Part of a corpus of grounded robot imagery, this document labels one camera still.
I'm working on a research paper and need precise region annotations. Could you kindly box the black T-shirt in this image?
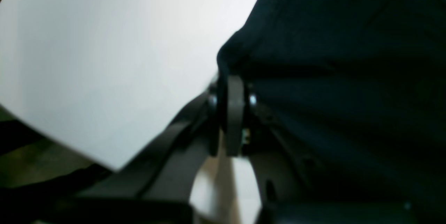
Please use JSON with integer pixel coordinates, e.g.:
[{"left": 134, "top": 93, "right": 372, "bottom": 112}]
[{"left": 217, "top": 0, "right": 446, "bottom": 214}]

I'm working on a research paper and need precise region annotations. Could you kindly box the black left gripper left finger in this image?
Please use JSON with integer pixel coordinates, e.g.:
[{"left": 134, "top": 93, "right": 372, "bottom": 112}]
[{"left": 52, "top": 78, "right": 227, "bottom": 224}]

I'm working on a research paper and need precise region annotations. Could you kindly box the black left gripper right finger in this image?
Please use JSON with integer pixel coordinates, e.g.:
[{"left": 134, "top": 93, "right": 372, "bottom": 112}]
[{"left": 226, "top": 75, "right": 445, "bottom": 224}]

